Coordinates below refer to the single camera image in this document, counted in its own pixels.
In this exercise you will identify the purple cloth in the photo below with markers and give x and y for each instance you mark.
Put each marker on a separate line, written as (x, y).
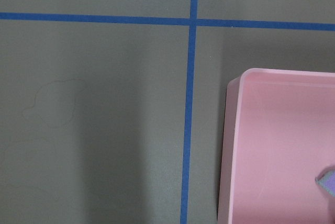
(326, 180)

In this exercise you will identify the pink plastic box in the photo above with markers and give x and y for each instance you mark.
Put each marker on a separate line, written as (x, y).
(278, 140)

